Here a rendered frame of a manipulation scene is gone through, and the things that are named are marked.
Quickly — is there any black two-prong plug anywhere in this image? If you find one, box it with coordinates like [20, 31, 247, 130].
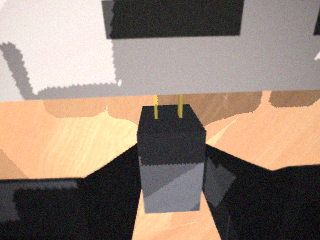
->
[136, 94, 207, 214]

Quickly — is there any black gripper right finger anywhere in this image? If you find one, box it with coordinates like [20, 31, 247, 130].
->
[202, 144, 320, 240]

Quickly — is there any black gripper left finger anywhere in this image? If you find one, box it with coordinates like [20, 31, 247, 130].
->
[0, 143, 142, 240]

